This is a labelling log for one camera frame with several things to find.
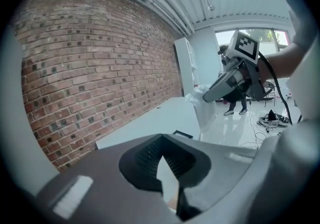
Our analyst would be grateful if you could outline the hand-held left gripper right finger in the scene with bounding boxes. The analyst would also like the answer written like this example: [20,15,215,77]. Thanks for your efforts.
[162,133,259,222]

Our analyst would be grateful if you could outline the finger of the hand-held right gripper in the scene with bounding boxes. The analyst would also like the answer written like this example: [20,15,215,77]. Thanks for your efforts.
[202,69,245,104]

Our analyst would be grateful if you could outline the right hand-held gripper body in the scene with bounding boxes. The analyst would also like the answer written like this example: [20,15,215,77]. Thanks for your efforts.
[220,30,268,102]

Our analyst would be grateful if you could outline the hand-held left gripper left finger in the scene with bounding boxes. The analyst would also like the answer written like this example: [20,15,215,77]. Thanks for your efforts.
[36,133,181,224]

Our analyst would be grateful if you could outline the white plastic item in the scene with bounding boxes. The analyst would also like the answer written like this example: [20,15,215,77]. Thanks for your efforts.
[184,84,219,134]

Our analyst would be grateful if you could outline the person's right forearm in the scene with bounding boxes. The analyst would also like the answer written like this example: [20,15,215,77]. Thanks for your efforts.
[257,39,316,82]

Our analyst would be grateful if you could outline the large window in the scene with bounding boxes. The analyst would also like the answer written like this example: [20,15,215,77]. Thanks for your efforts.
[214,27,291,52]

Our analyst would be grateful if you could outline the tall white cabinet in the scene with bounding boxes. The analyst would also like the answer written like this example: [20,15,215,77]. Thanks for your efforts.
[173,37,200,99]

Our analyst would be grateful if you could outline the black metal chair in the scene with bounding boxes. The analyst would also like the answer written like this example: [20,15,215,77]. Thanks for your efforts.
[261,80,279,107]

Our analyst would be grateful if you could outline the pile of sneakers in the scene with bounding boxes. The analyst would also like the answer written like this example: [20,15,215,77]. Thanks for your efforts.
[256,109,291,128]

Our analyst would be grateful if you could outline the person's white shirt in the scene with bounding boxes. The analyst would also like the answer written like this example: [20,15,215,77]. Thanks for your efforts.
[232,0,320,218]

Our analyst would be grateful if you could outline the white ceiling pipes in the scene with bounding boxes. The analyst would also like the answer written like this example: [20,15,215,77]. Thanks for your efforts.
[99,0,194,37]

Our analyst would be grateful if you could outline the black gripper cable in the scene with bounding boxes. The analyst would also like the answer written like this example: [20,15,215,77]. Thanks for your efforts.
[258,51,304,126]

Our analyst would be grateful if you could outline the thin white floor cable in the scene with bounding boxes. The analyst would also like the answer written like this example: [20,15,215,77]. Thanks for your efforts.
[238,104,268,149]

